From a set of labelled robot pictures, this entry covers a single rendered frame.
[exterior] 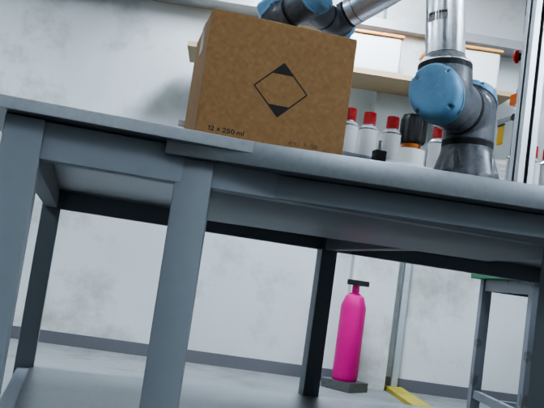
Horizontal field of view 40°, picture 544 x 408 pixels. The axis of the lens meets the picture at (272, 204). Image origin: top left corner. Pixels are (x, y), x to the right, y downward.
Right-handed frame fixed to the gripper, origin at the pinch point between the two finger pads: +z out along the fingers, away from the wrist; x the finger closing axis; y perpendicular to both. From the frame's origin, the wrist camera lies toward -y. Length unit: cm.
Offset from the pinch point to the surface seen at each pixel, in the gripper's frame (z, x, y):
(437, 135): 13.3, -30.5, -0.9
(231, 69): -14, 28, -41
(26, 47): -133, 51, 337
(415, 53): -36, -187, 275
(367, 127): 4.8, -11.9, -2.0
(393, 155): 14.0, -15.5, -2.7
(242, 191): 8, 39, -61
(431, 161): 19.1, -26.0, -1.1
